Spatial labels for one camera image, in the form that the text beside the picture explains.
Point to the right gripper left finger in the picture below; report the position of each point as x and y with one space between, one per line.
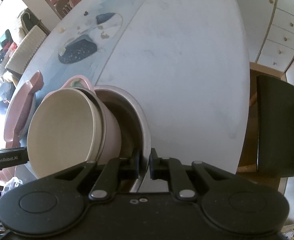
113 173

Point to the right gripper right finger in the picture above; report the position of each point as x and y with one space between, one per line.
173 172

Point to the small steel pink bowl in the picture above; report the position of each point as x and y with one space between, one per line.
111 135

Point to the large stainless steel bowl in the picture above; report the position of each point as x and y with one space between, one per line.
133 126

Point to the pink bear-shaped plate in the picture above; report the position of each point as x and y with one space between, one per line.
20 111

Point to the cream white bowl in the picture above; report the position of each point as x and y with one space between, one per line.
65 130

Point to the wooden slatted chair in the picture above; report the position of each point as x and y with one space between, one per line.
269 141

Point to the blue patterned table runner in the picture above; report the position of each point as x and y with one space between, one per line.
87 41

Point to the yellow cartoon box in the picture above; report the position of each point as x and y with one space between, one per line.
288 231

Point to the white drawer cabinet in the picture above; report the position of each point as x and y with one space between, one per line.
269 26

